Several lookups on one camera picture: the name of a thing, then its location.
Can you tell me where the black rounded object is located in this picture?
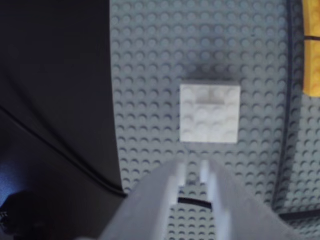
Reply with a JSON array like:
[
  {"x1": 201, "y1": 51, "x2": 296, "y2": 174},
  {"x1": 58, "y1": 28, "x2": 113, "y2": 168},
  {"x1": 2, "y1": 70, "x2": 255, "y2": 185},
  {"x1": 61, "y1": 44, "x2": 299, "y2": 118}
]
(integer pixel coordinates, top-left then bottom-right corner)
[{"x1": 0, "y1": 191, "x2": 38, "y2": 240}]

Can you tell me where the white lego cube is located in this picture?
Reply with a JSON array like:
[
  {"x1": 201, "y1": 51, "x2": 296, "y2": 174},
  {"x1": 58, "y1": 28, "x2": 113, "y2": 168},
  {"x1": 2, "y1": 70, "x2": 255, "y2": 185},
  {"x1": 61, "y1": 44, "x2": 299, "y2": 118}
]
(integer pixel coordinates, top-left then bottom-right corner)
[{"x1": 179, "y1": 83, "x2": 243, "y2": 145}]

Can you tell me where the grey lego baseplate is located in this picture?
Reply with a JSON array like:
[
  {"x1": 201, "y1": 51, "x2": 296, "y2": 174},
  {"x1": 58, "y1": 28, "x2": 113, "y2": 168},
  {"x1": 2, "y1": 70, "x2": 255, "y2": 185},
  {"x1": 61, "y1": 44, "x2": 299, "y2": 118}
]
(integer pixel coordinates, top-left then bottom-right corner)
[{"x1": 109, "y1": 0, "x2": 320, "y2": 240}]

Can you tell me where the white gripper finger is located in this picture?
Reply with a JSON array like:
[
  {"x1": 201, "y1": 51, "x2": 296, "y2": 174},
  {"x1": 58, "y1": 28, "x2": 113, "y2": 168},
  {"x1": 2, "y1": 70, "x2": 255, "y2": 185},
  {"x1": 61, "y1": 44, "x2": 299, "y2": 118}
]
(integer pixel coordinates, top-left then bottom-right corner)
[
  {"x1": 200, "y1": 156, "x2": 310, "y2": 240},
  {"x1": 99, "y1": 156, "x2": 187, "y2": 240}
]

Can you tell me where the yellow lego cube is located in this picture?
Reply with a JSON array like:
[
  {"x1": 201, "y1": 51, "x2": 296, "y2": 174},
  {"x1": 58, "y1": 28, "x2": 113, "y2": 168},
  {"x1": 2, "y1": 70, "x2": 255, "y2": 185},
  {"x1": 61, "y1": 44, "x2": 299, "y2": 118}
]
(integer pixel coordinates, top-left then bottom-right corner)
[
  {"x1": 300, "y1": 0, "x2": 320, "y2": 39},
  {"x1": 301, "y1": 37, "x2": 320, "y2": 98}
]

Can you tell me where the black cable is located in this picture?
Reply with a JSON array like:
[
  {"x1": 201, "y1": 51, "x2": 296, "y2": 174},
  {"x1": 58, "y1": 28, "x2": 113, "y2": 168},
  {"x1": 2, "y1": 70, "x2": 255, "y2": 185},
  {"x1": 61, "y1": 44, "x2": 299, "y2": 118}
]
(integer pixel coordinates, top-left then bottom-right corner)
[{"x1": 0, "y1": 106, "x2": 214, "y2": 209}]

